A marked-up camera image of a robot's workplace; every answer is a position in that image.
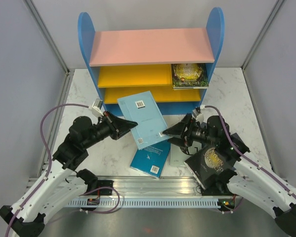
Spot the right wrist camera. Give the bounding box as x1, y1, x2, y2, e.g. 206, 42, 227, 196
192, 105, 205, 123

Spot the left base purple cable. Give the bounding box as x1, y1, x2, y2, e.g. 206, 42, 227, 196
48, 187, 121, 223

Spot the yellow book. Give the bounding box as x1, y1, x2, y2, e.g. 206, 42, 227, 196
173, 87, 202, 90

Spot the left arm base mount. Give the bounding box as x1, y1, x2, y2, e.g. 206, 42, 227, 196
88, 180, 115, 205

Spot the pale grey Gatsby book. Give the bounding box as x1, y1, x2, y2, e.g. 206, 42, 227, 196
169, 143, 202, 166

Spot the light blue book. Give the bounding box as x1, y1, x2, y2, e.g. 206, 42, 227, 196
118, 91, 169, 150

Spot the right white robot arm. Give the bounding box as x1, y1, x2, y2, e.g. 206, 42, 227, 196
163, 114, 296, 237

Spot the bright blue book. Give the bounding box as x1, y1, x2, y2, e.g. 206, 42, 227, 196
130, 141, 170, 179

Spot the blue pink yellow bookshelf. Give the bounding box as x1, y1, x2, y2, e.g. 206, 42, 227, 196
78, 7, 225, 116

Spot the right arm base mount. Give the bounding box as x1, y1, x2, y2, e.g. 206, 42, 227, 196
196, 180, 244, 214

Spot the aluminium rail frame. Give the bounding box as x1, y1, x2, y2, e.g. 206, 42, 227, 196
26, 175, 289, 198

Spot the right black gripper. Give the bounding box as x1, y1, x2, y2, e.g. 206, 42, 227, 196
163, 112, 218, 149

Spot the green Alice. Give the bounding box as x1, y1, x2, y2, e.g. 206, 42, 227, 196
171, 63, 209, 89

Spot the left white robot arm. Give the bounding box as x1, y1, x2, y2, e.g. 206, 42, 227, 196
0, 111, 138, 237

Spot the black Moon and Sixpence book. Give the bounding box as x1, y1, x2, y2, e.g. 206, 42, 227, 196
184, 146, 237, 190

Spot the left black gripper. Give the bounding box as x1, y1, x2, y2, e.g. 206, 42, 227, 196
83, 110, 137, 149

